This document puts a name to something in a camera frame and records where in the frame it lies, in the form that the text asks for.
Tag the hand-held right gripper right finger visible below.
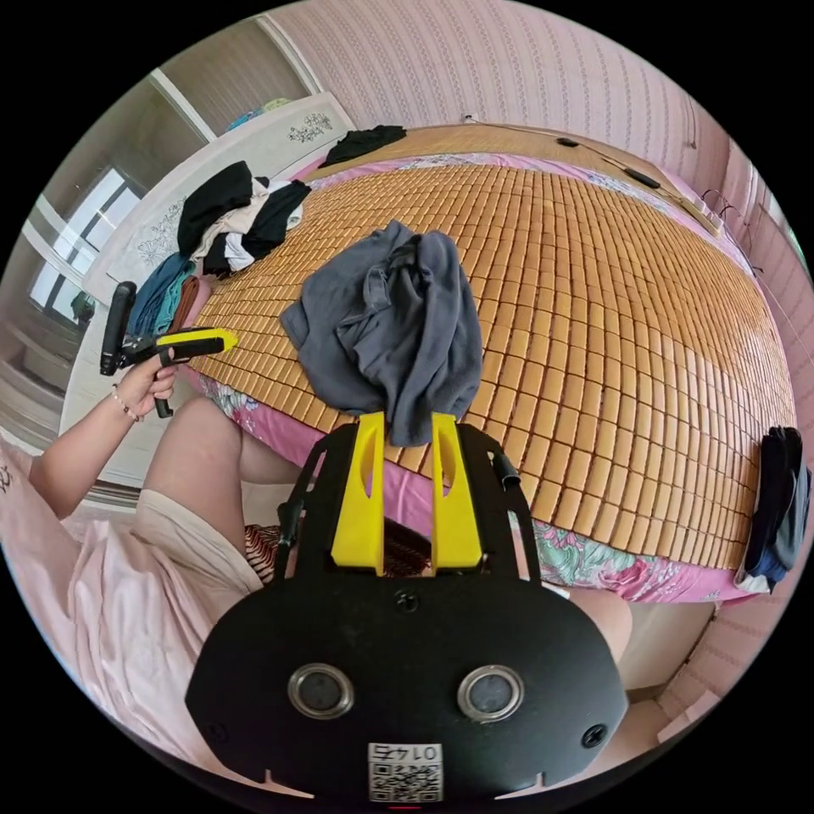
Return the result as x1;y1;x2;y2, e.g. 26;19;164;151
432;412;485;577

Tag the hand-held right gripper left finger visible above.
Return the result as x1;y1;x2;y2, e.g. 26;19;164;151
330;411;387;577

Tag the person's left forearm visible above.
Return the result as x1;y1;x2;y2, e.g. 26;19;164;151
27;385;139;521

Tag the pile of dark clothes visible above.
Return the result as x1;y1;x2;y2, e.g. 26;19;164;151
736;425;813;594

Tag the window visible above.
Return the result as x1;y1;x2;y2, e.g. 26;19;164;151
24;164;148;319

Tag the person's body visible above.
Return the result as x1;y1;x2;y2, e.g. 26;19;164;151
0;397;634;767

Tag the bed with woven mat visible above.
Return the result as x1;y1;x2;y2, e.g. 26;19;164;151
82;92;800;605

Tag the person's left hand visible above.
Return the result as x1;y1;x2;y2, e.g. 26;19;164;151
116;362;179;419

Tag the black garment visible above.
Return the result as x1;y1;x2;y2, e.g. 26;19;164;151
326;124;408;169

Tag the gray short sleeve shirt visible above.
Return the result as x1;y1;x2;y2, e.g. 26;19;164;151
279;219;485;448

